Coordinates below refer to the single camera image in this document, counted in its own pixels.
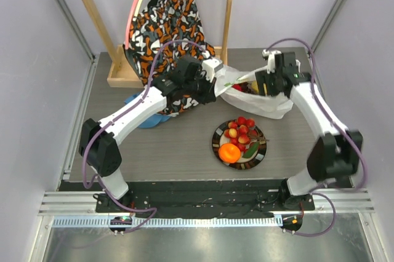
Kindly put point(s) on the purple fake grapes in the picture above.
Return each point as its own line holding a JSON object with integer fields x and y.
{"x": 247, "y": 89}

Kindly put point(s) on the camouflage patterned cloth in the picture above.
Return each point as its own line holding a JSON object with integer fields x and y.
{"x": 161, "y": 33}

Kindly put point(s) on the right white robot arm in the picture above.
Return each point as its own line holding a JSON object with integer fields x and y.
{"x": 337, "y": 149}

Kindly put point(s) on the white slotted cable duct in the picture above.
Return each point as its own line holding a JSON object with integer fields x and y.
{"x": 123, "y": 222}

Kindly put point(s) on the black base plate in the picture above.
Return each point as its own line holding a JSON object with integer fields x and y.
{"x": 212, "y": 199}

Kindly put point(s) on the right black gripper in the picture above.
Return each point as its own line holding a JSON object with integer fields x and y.
{"x": 260, "y": 82}

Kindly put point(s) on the fake orange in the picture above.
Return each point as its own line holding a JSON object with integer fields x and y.
{"x": 229, "y": 153}

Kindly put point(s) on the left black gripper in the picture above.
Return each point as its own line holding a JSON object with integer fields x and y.
{"x": 208, "y": 95}

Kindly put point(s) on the striped rim ceramic plate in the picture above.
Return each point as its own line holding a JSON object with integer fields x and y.
{"x": 243, "y": 164}

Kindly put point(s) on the white plastic bag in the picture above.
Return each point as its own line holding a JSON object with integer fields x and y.
{"x": 266, "y": 106}

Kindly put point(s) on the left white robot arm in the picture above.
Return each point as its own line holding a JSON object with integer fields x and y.
{"x": 100, "y": 140}

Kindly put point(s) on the blue cloth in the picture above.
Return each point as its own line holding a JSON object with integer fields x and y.
{"x": 153, "y": 120}

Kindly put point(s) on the yellow fake pear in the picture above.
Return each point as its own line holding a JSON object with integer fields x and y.
{"x": 254, "y": 86}

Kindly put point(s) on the wooden hanger rack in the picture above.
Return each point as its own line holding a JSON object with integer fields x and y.
{"x": 121, "y": 73}

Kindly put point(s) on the red lychee fruit bunch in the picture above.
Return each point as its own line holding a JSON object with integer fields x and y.
{"x": 244, "y": 133}

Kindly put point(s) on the red fake apple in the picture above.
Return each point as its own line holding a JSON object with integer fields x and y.
{"x": 237, "y": 87}

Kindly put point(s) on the pink and cream hanger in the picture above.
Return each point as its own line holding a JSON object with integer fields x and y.
{"x": 135, "y": 3}

